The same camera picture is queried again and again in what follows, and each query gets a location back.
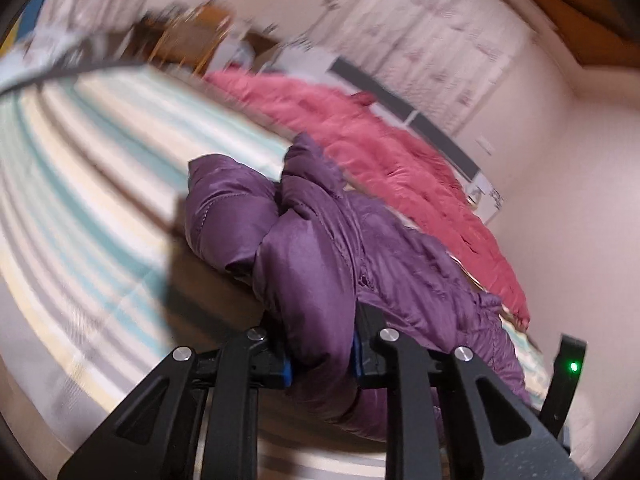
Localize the purple down jacket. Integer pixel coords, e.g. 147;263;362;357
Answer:
184;134;526;441

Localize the striped bed sheet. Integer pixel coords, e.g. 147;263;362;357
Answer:
0;66;551;480

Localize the white grey headboard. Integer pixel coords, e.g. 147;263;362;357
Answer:
329;56;503;224

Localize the pink red quilt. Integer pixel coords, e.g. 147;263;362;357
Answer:
204;70;530;330

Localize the patterned curtain by bedhead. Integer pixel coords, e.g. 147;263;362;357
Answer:
323;0;533;134

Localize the wooden rattan chair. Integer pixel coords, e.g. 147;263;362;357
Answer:
148;4;234;76

